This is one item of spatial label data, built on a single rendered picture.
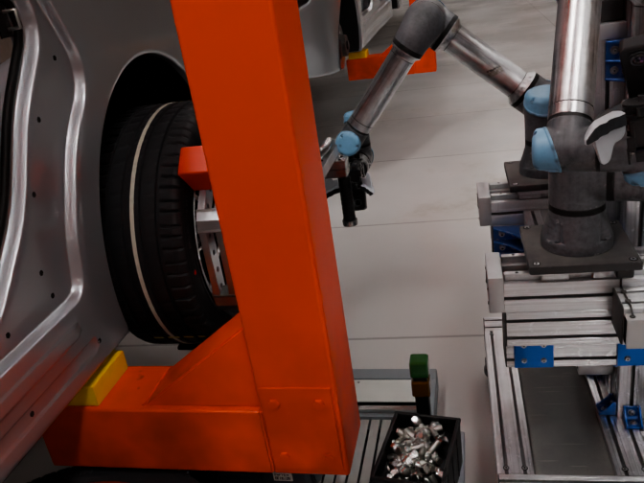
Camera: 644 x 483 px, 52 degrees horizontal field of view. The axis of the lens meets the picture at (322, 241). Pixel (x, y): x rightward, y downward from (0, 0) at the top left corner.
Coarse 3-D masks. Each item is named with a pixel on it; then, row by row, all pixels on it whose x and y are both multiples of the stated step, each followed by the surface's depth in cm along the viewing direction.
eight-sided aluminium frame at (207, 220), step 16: (208, 192) 156; (208, 208) 156; (208, 224) 153; (208, 240) 155; (208, 256) 156; (224, 256) 155; (208, 272) 158; (224, 272) 157; (224, 288) 161; (224, 304) 161
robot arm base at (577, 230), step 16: (544, 224) 147; (560, 224) 142; (576, 224) 140; (592, 224) 139; (608, 224) 142; (544, 240) 146; (560, 240) 144; (576, 240) 140; (592, 240) 140; (608, 240) 141; (576, 256) 141
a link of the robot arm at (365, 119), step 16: (416, 16) 181; (432, 16) 181; (400, 32) 183; (416, 32) 180; (432, 32) 182; (400, 48) 182; (416, 48) 182; (384, 64) 187; (400, 64) 185; (384, 80) 188; (400, 80) 189; (368, 96) 191; (384, 96) 190; (368, 112) 193; (352, 128) 196; (368, 128) 196; (336, 144) 197; (352, 144) 196
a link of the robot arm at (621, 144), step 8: (624, 136) 107; (616, 144) 107; (624, 144) 107; (616, 152) 107; (624, 152) 107; (616, 160) 108; (624, 160) 107; (632, 160) 107; (600, 168) 110; (608, 168) 110; (616, 168) 109; (624, 168) 108; (632, 168) 108; (640, 168) 107; (624, 176) 111; (632, 176) 108; (640, 176) 107; (632, 184) 109; (640, 184) 108
